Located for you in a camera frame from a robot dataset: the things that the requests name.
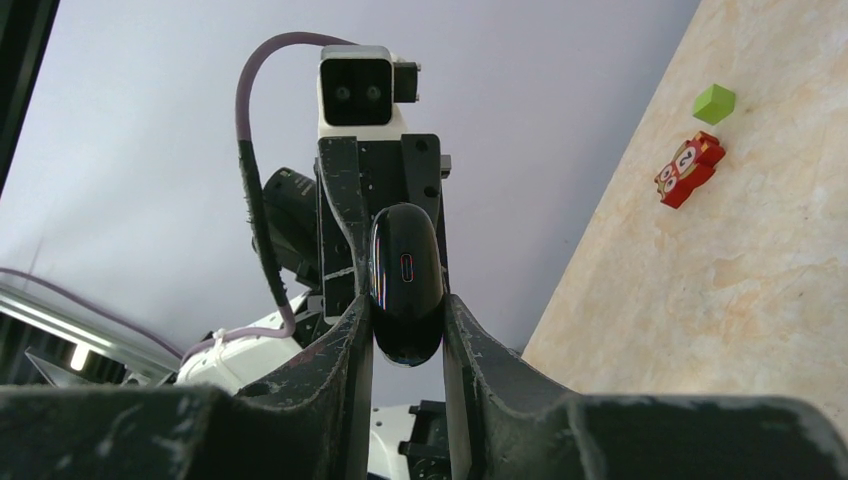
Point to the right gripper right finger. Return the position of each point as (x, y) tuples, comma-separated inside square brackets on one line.
[(507, 420)]

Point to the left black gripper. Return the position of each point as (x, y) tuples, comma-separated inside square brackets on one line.
[(318, 227)]

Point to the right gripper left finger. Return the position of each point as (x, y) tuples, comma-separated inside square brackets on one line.
[(265, 417)]

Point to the black earbud charging case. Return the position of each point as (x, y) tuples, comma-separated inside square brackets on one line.
[(407, 287)]

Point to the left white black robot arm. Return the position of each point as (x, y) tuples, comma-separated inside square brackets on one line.
[(405, 442)]

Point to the red number block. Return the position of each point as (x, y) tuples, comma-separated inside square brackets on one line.
[(692, 165)]

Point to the small green cube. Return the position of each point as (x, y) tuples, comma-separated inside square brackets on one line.
[(714, 104)]

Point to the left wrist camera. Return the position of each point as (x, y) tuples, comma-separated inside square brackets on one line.
[(360, 91)]

